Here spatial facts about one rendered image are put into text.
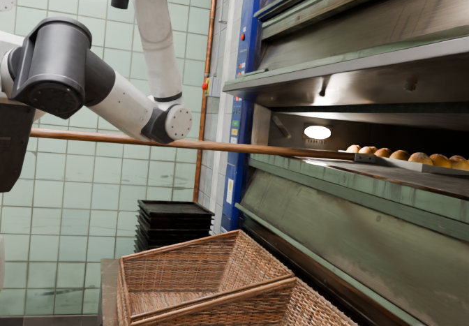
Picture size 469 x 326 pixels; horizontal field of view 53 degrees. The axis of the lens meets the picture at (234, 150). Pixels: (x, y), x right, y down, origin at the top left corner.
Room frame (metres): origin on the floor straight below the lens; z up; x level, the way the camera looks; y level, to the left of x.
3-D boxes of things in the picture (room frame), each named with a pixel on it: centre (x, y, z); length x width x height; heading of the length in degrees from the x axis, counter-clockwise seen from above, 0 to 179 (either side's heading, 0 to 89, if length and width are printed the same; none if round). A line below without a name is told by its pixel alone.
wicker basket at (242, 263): (1.55, 0.09, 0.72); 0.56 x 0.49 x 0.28; 17
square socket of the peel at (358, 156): (1.73, -0.48, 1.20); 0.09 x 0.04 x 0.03; 106
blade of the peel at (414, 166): (1.80, -0.70, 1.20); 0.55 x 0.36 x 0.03; 16
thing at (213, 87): (2.50, 0.14, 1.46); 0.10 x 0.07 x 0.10; 17
